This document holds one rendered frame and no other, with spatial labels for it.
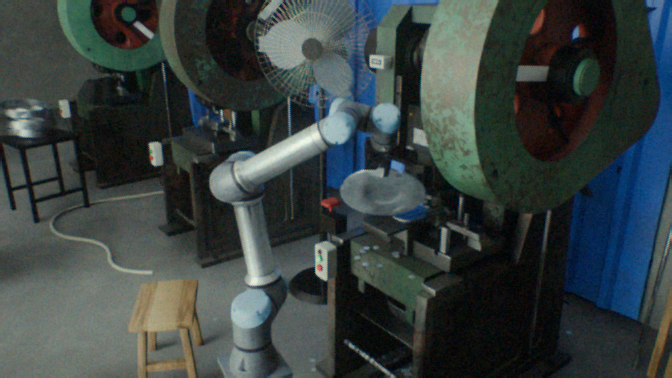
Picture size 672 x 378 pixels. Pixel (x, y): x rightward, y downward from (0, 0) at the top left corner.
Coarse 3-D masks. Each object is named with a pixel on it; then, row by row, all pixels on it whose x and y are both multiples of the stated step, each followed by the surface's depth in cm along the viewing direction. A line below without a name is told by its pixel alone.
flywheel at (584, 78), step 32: (576, 0) 165; (608, 0) 170; (544, 32) 160; (608, 32) 177; (544, 64) 159; (576, 64) 154; (608, 64) 181; (544, 96) 163; (576, 96) 159; (544, 128) 174; (576, 128) 185; (544, 160) 179
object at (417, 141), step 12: (408, 108) 201; (420, 108) 197; (408, 120) 203; (420, 120) 198; (408, 132) 204; (420, 132) 199; (408, 144) 205; (420, 144) 201; (420, 156) 202; (408, 168) 204; (420, 168) 199; (432, 168) 199; (420, 180) 200; (432, 180) 200; (444, 180) 202
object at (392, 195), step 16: (352, 176) 187; (368, 176) 186; (400, 176) 185; (352, 192) 195; (368, 192) 195; (384, 192) 195; (400, 192) 193; (416, 192) 192; (368, 208) 203; (384, 208) 202; (400, 208) 202
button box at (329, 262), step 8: (320, 248) 217; (328, 248) 216; (336, 248) 218; (328, 256) 216; (336, 256) 218; (328, 264) 217; (336, 264) 220; (320, 272) 221; (328, 272) 218; (336, 272) 221
